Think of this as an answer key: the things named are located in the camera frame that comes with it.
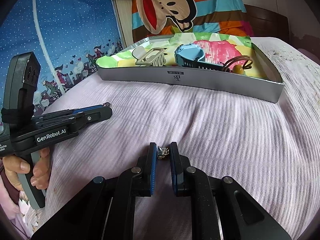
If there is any beige hair claw clip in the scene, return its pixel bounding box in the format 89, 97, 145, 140
132, 46, 166, 67

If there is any light blue kids smartwatch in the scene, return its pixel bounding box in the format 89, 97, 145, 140
175, 44, 222, 71

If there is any brown hair tie yellow bead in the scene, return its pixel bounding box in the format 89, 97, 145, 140
221, 55, 254, 75

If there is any person's left hand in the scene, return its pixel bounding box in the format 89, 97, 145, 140
2, 147, 51, 191

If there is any blue dotted wardrobe cover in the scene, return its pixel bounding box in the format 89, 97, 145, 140
0, 0, 124, 131

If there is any pink ribbed bedsheet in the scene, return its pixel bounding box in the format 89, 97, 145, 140
24, 38, 319, 239

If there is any silver box colourful lining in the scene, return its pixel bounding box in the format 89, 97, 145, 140
97, 33, 284, 103

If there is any striped monkey cartoon blanket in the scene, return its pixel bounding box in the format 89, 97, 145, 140
132, 0, 253, 42

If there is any dark wooden headboard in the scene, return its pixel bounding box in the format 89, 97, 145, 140
245, 4, 290, 43

